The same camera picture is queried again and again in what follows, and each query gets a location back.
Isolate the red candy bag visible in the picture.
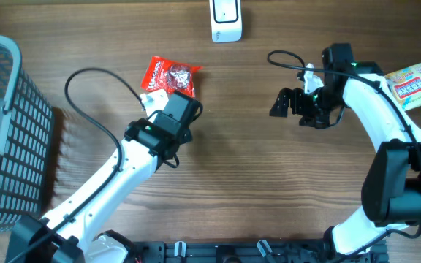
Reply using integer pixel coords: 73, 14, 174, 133
140, 56, 202, 98

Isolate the cream wet wipes pack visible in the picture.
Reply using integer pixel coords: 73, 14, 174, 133
385, 62, 421, 111

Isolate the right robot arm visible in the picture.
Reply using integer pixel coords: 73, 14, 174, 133
269, 43, 421, 262

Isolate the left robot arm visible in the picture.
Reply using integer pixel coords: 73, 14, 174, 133
6, 92, 202, 262

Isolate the white barcode scanner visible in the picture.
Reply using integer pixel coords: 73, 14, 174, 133
209, 0, 243, 43

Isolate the grey plastic shopping basket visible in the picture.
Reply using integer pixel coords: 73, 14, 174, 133
0, 36, 54, 232

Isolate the right black cable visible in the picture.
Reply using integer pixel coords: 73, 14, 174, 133
267, 50, 421, 240

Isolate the black cable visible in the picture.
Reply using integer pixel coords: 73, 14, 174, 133
267, 50, 421, 240
5, 67, 148, 263

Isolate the left black cable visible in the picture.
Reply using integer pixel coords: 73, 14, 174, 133
5, 67, 148, 263

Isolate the black mounting rail base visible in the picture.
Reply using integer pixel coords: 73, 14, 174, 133
125, 240, 389, 263

